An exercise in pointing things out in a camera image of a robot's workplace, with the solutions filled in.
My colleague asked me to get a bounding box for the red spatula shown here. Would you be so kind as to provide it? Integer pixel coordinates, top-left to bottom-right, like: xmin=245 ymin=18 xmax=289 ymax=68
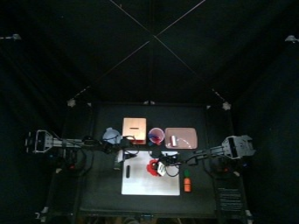
xmin=154 ymin=130 xmax=164 ymax=146

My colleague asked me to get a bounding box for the light blue bowl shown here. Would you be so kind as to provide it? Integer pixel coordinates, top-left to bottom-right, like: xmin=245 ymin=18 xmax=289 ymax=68
xmin=102 ymin=127 xmax=123 ymax=145

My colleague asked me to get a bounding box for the red cloth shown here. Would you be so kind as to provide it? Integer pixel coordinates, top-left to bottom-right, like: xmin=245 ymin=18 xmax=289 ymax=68
xmin=146 ymin=159 xmax=162 ymax=177

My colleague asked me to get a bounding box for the wooden box with red drawer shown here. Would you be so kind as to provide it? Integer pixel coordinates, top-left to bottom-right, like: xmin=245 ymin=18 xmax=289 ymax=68
xmin=122 ymin=117 xmax=148 ymax=145

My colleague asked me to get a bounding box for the red plastic cup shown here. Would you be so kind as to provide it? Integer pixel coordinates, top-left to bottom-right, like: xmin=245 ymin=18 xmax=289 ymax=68
xmin=147 ymin=127 xmax=166 ymax=146

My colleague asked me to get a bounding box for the pink tray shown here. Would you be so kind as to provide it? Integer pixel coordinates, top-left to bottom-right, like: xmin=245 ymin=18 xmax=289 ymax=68
xmin=163 ymin=127 xmax=199 ymax=151

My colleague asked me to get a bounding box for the orange toy carrot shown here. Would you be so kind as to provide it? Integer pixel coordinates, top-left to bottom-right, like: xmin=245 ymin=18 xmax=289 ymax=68
xmin=183 ymin=170 xmax=192 ymax=193

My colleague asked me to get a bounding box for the white cutting board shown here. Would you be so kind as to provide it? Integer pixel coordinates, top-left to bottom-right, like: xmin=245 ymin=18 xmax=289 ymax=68
xmin=120 ymin=150 xmax=182 ymax=196

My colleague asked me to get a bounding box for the black label with text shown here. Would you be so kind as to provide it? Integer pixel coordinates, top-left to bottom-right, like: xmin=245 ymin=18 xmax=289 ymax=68
xmin=218 ymin=186 xmax=246 ymax=217

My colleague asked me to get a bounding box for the thin diagonal brace wire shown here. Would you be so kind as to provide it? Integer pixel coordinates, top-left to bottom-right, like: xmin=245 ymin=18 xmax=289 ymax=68
xmin=108 ymin=0 xmax=229 ymax=105
xmin=72 ymin=0 xmax=207 ymax=100

